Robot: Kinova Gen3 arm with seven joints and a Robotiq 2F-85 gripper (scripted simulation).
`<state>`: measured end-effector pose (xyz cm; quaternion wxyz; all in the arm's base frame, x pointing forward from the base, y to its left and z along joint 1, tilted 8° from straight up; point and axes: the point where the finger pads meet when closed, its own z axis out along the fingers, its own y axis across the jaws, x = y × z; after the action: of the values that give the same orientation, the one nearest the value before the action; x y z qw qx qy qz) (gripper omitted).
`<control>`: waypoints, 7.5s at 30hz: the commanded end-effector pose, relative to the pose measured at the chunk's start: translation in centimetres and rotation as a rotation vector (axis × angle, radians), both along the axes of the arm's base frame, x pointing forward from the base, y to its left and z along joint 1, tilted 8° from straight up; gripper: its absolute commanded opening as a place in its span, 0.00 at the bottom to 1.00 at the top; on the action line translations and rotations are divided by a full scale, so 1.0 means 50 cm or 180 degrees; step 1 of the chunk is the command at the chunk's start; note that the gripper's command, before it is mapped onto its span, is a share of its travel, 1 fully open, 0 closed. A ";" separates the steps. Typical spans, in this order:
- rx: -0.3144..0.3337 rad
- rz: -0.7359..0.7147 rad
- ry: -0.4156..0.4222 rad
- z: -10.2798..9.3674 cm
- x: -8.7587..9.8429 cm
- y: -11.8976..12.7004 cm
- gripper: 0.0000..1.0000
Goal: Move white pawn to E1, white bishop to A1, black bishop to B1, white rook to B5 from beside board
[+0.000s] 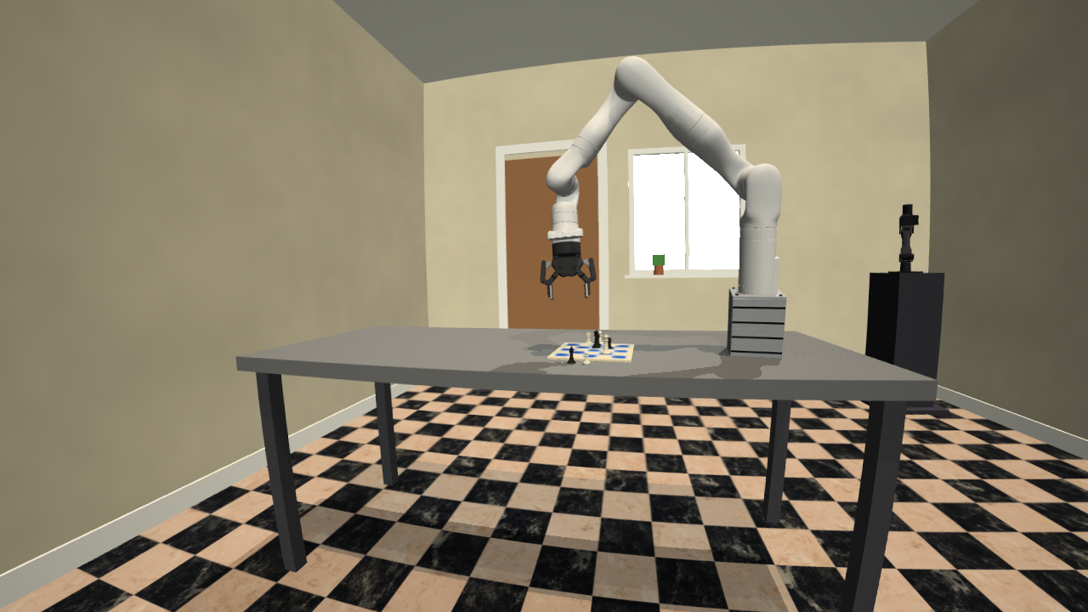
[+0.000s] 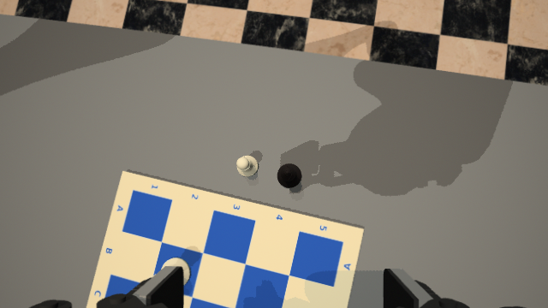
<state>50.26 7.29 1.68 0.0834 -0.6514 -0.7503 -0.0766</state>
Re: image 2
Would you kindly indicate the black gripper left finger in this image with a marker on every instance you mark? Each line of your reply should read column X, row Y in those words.
column 164, row 290

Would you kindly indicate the white pawn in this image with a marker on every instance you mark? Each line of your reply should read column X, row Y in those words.
column 247, row 165

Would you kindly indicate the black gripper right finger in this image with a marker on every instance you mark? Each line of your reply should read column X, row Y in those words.
column 402, row 291

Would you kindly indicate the blue and cream chessboard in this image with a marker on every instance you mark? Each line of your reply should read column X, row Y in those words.
column 241, row 254

